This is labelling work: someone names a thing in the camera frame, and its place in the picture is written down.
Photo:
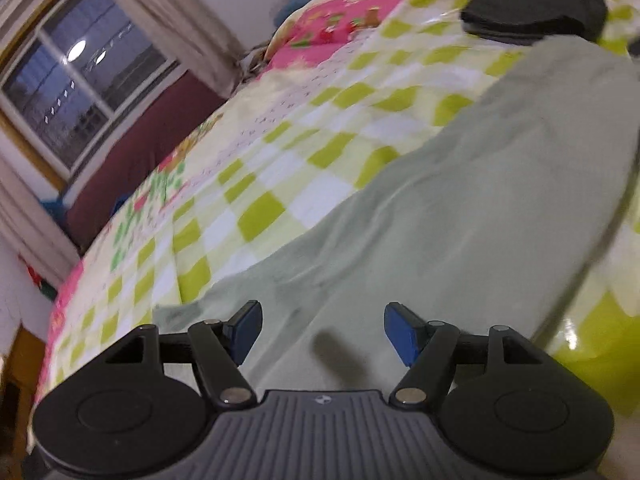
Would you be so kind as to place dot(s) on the window with wooden frame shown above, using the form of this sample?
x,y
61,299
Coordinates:
x,y
75,85

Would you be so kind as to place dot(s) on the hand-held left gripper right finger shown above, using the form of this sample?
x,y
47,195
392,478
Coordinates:
x,y
402,332

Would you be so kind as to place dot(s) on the wooden side cabinet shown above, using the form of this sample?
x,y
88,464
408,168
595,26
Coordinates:
x,y
25,360

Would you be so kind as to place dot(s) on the green checked bed sheet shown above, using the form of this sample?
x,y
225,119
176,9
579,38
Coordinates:
x,y
280,160

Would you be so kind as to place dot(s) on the light green pants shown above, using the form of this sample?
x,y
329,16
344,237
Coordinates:
x,y
450,210

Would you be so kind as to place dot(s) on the pink printed quilt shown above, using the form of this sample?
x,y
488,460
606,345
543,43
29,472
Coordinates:
x,y
325,25

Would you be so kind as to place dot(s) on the blue cloth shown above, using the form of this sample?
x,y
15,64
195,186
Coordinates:
x,y
52,207
121,205

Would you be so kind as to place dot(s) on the dark grey folded clothes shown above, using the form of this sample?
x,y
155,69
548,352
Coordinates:
x,y
535,5

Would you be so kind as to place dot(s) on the red and green wall hanging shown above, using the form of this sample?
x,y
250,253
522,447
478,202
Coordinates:
x,y
40,280

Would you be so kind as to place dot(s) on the beige curtain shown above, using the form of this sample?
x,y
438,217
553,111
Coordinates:
x,y
190,20
30,230

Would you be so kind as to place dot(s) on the patterned cloth bundle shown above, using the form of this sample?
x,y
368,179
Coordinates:
x,y
255,60

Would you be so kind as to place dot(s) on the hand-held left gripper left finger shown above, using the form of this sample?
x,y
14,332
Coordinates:
x,y
245,330

